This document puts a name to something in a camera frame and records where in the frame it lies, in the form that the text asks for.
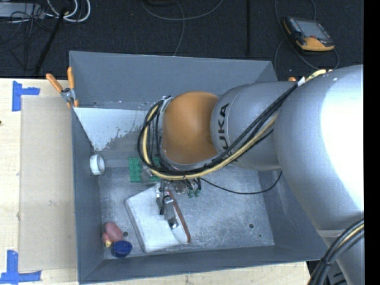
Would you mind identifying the blue cup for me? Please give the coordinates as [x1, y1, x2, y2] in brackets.
[111, 240, 134, 259]

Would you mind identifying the green studded flat block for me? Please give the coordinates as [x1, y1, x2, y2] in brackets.
[128, 156, 162, 184]

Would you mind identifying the pink toy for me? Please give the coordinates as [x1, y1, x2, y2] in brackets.
[102, 221, 124, 248]

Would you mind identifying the white tape ring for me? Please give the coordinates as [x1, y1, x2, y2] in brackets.
[89, 154, 106, 176]

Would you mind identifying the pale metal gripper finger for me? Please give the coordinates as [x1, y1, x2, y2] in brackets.
[156, 189, 166, 216]
[164, 197, 180, 230]

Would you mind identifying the grey metal bin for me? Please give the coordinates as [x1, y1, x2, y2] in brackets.
[68, 50, 329, 285]

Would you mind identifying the brown cardboard board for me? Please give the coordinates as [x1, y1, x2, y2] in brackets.
[17, 95, 79, 273]

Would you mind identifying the white flat block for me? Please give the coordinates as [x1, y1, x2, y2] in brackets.
[124, 185, 191, 254]

